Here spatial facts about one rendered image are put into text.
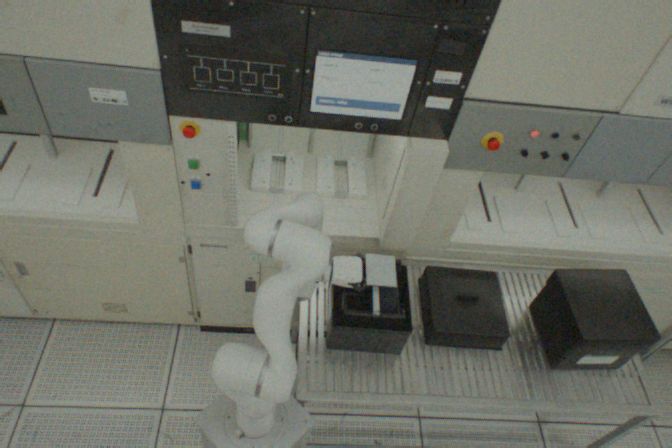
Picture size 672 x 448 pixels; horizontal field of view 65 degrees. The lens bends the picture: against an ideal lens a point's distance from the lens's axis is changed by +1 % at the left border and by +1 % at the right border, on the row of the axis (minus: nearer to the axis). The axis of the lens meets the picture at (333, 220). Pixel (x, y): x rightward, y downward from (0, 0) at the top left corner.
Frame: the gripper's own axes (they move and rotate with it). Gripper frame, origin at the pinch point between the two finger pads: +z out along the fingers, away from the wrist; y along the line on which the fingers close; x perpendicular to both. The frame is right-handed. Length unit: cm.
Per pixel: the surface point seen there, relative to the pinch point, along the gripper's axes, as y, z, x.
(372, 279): 4.2, -2.0, 2.5
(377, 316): 11.8, 1.3, -7.6
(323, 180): -56, -18, -16
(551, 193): -65, 86, -19
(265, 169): -59, -43, -16
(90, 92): -27, -91, 41
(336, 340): 13.8, -10.4, -22.6
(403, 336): 13.9, 11.7, -15.9
